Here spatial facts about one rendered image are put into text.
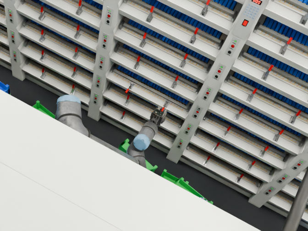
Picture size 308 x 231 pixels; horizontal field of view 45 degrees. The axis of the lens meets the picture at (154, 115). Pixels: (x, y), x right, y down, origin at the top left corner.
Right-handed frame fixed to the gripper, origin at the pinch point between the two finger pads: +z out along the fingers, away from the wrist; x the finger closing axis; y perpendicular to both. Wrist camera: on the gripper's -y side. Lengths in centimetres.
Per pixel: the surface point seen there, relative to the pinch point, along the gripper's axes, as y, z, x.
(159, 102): -1.2, 6.1, 4.5
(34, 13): 19, 5, 102
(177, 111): -0.8, 6.6, -8.6
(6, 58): -39, 11, 130
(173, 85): 20.0, 3.4, 0.2
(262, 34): 77, 0, -31
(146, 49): 36.6, 1.0, 23.1
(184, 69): 36.3, 0.5, -2.2
